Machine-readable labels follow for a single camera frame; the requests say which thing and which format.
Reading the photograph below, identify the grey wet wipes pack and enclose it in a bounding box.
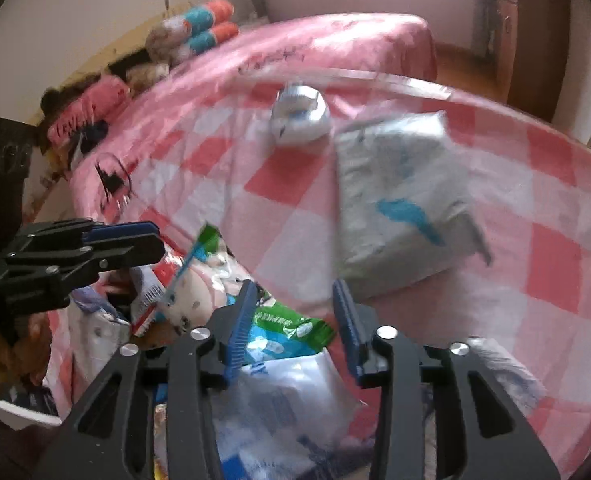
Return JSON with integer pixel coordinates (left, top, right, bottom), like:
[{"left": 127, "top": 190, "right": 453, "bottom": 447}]
[{"left": 333, "top": 112, "right": 493, "bottom": 300}]

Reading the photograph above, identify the white blue snack pouch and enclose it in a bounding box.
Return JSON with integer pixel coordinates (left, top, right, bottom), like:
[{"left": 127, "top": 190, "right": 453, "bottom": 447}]
[{"left": 268, "top": 84, "right": 332, "bottom": 146}]

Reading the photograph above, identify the red white snack wrapper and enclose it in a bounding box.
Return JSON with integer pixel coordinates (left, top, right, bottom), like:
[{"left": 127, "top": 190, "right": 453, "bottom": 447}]
[{"left": 130, "top": 249, "right": 184, "bottom": 337}]

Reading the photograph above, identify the blue green snack wrapper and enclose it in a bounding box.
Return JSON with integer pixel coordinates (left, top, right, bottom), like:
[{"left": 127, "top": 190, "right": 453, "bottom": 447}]
[{"left": 245, "top": 289, "right": 335, "bottom": 365}]

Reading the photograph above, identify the black cloth on bed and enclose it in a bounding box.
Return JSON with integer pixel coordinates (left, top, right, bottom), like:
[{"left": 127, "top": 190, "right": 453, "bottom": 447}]
[{"left": 72, "top": 119, "right": 109, "bottom": 158}]

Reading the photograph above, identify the white plastic bag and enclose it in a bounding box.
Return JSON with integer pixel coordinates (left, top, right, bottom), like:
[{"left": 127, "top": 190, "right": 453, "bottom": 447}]
[{"left": 211, "top": 351, "right": 359, "bottom": 479}]

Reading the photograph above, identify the pink love pillow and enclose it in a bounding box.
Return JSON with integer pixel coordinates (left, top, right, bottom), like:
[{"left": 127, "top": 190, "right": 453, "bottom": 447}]
[{"left": 46, "top": 75, "right": 132, "bottom": 148}]

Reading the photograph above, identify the pink checked tablecloth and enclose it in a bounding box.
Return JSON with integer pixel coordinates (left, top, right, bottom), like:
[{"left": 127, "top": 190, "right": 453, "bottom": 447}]
[{"left": 70, "top": 66, "right": 591, "bottom": 478}]

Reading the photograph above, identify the lower rolled colourful blanket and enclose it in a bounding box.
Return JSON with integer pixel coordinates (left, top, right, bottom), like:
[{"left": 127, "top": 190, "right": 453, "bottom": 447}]
[{"left": 169, "top": 22, "right": 239, "bottom": 66}]

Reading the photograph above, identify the pink bed with bedspread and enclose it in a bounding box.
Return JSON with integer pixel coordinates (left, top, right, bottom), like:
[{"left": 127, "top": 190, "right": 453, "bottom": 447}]
[{"left": 69, "top": 13, "right": 437, "bottom": 218}]

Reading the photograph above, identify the brown wooden dresser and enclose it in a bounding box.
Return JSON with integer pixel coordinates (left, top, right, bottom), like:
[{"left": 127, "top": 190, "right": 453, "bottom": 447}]
[{"left": 495, "top": 0, "right": 570, "bottom": 122}]

